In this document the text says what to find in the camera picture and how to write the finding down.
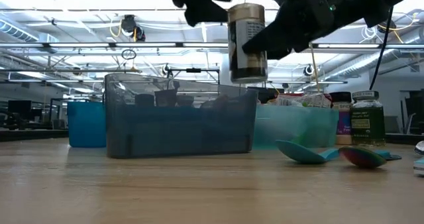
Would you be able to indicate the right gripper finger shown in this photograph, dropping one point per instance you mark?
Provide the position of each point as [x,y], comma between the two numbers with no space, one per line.
[278,35]
[278,54]

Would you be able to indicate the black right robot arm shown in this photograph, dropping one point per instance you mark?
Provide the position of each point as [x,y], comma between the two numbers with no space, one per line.
[364,2]

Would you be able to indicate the light green plastic bin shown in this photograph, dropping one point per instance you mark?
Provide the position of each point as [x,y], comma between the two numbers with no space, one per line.
[285,128]

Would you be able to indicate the grey translucent plastic bin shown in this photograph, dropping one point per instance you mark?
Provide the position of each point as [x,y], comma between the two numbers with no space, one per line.
[182,134]

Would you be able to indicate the black monitor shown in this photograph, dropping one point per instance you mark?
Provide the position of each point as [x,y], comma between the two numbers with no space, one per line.
[20,107]

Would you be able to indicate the purple label spice jar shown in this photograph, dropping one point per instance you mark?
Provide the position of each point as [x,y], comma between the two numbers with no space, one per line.
[342,124]

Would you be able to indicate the blue plastic bin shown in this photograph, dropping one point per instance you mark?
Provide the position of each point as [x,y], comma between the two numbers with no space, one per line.
[86,124]

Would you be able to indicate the green herb spice jar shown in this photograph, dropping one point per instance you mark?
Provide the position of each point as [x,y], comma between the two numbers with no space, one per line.
[367,124]

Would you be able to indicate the teal plastic spoon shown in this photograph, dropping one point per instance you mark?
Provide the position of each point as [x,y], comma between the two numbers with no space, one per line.
[298,152]

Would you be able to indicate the tan lid spice jar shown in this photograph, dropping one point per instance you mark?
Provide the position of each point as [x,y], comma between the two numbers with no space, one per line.
[246,13]

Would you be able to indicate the black gantry frame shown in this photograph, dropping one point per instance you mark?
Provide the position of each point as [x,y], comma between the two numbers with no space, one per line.
[193,70]

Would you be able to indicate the white red ramen packet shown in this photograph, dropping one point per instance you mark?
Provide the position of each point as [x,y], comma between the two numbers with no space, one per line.
[316,101]

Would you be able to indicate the small iridescent purple spoon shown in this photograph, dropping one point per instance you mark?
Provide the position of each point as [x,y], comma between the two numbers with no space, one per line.
[361,157]

